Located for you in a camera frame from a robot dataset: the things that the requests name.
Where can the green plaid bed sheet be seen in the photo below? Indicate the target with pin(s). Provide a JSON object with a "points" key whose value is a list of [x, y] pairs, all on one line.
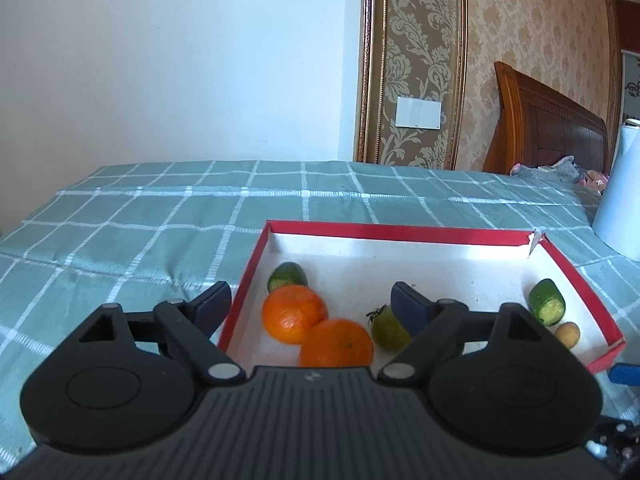
{"points": [[150, 220]]}

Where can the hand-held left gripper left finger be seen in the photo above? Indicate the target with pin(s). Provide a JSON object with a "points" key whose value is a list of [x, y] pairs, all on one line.
{"points": [[214, 306]]}

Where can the white wall switch panel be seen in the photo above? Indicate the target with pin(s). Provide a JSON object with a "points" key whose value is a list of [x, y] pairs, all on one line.
{"points": [[419, 112]]}

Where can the light green cucumber piece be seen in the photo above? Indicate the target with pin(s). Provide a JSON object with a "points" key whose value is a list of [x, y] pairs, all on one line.
{"points": [[547, 301]]}

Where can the grey clothing pile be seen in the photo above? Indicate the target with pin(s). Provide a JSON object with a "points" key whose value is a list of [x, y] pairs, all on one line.
{"points": [[555, 171]]}

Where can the red cardboard box white inside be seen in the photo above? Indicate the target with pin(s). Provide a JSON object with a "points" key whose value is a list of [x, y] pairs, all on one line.
{"points": [[400, 232]]}

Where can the pink cloth item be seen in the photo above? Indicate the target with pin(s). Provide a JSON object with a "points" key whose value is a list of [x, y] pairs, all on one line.
{"points": [[596, 180]]}

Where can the orange tangerine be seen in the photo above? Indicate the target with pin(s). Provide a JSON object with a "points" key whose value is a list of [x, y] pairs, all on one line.
{"points": [[336, 344], [295, 312]]}

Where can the dark green cucumber piece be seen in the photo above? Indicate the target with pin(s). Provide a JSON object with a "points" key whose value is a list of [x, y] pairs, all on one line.
{"points": [[287, 275]]}

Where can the gold framed wallpaper panel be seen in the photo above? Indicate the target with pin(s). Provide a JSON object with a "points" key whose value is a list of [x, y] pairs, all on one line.
{"points": [[415, 60]]}

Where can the wooden headboard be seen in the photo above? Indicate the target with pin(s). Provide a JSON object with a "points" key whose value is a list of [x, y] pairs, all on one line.
{"points": [[545, 120]]}

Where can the white electric kettle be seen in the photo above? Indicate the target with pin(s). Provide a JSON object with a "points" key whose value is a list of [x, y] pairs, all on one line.
{"points": [[620, 195]]}

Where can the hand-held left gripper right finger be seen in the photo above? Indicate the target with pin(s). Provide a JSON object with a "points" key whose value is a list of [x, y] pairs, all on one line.
{"points": [[407, 307]]}

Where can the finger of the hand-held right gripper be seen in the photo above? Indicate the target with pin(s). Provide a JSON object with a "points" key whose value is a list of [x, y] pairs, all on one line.
{"points": [[626, 373], [617, 442]]}

